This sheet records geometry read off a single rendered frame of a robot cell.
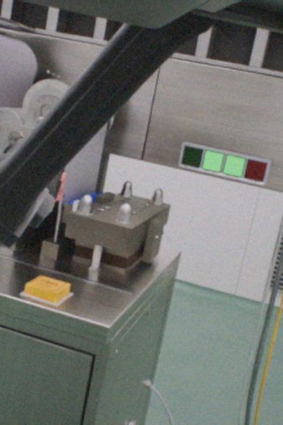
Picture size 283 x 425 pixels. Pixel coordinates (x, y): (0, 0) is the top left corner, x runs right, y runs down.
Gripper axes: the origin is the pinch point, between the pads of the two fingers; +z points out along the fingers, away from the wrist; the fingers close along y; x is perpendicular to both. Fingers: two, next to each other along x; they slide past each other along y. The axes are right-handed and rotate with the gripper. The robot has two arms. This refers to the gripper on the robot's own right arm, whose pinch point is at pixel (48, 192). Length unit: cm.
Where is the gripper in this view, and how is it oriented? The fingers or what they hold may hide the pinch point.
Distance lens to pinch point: 130.3
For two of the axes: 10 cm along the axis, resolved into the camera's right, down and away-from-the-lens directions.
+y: 9.4, 2.3, -2.4
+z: 1.5, 3.5, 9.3
